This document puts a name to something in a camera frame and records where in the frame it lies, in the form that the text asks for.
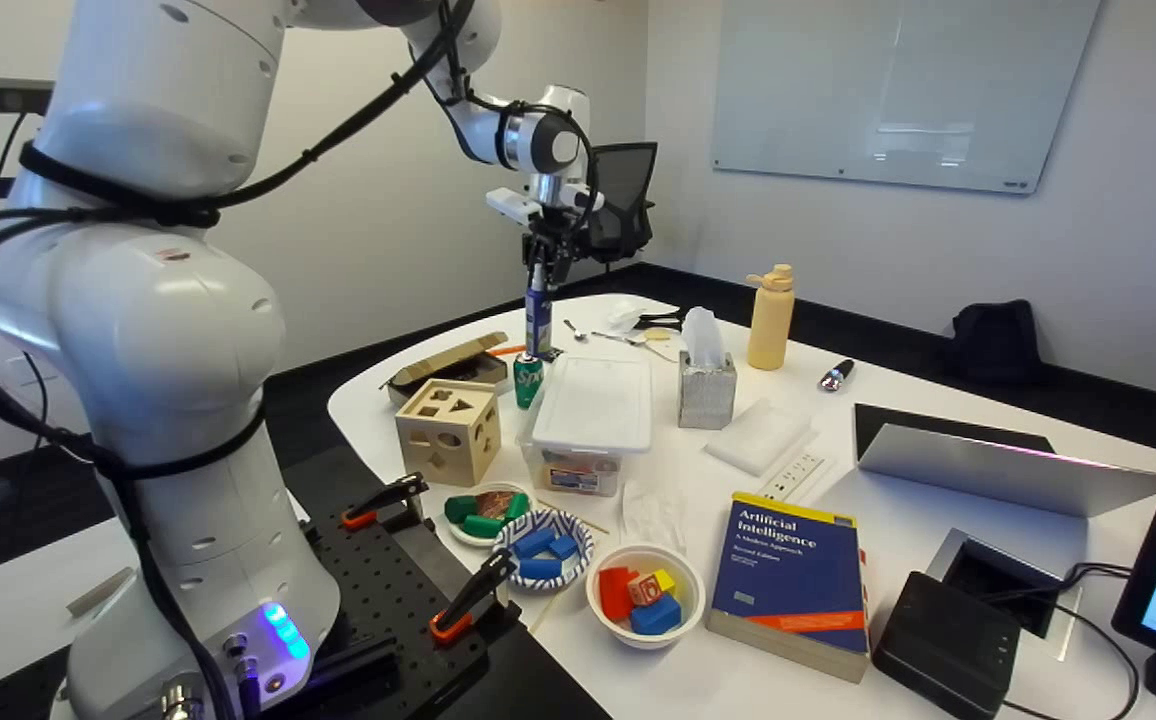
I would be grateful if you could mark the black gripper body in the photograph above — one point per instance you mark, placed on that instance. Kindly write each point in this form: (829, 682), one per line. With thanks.
(556, 229)

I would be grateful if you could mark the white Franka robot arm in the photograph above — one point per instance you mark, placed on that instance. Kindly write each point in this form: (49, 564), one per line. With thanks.
(149, 346)

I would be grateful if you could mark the beige drinking bottle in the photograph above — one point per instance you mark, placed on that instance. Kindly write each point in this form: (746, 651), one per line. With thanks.
(775, 319)

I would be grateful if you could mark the white bowl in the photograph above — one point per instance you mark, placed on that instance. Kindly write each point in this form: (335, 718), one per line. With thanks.
(646, 596)

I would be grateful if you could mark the black office chair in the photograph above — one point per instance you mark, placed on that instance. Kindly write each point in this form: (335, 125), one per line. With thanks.
(620, 202)

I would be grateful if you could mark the small green object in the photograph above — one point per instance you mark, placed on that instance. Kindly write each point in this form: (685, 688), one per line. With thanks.
(525, 382)

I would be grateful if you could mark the black stapler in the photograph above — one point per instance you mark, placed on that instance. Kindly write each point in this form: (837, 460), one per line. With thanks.
(658, 321)

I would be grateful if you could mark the flat wooden box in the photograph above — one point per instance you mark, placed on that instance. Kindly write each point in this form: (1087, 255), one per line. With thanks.
(445, 362)

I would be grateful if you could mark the clear container white lid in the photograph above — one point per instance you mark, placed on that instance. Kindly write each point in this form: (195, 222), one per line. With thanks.
(595, 419)

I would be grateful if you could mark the wooden shape sorter box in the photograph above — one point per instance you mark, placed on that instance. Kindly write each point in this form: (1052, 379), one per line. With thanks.
(451, 430)

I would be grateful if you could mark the grey tissue box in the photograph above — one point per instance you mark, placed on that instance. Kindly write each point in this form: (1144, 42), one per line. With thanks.
(707, 373)

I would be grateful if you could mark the white folded paper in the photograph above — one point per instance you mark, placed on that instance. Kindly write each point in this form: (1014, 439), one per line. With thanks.
(760, 435)

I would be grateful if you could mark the black orange clamp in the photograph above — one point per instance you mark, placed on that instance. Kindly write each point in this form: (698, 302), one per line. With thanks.
(472, 594)
(384, 501)

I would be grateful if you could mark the blue patterned plate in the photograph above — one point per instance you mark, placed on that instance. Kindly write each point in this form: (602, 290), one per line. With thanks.
(540, 549)

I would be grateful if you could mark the black marker pen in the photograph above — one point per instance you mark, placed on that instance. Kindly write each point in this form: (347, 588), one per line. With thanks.
(837, 373)

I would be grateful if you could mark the red toy block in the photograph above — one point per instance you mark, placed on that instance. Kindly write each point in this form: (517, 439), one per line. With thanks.
(617, 594)

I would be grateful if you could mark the yellow toy block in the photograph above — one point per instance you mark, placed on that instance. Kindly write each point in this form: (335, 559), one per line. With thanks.
(664, 581)

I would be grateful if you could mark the blue toy block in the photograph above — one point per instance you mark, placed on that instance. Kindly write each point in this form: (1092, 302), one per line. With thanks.
(658, 614)

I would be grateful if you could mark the blue paperback book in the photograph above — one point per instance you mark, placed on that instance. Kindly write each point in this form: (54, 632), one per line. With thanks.
(788, 581)

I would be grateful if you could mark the black bag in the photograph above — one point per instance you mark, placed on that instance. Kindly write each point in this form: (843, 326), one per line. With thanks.
(997, 346)

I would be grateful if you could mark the silver laptop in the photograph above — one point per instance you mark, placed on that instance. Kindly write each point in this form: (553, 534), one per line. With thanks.
(1002, 487)

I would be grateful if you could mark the black box device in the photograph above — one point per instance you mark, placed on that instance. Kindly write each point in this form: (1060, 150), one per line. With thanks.
(946, 645)

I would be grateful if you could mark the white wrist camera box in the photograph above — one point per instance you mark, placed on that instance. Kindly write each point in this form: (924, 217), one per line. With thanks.
(513, 202)

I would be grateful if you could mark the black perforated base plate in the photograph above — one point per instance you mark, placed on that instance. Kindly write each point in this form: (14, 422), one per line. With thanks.
(389, 605)

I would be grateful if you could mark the wall whiteboard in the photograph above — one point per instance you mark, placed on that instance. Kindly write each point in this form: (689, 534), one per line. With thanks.
(903, 84)

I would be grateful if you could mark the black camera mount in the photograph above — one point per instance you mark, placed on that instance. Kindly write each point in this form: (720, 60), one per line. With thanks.
(2, 92)

